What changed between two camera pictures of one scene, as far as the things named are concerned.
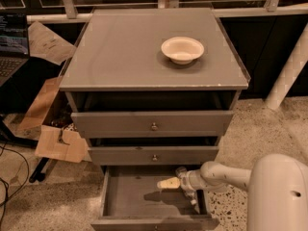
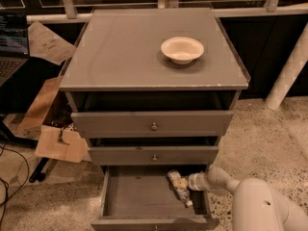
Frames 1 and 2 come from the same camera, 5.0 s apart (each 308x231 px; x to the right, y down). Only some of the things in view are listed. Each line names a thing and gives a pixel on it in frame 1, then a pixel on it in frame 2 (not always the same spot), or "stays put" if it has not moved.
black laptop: [14, 43] stays put
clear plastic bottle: [192, 194] to [183, 192]
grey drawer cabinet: [152, 88] stays put
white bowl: [182, 50] stays put
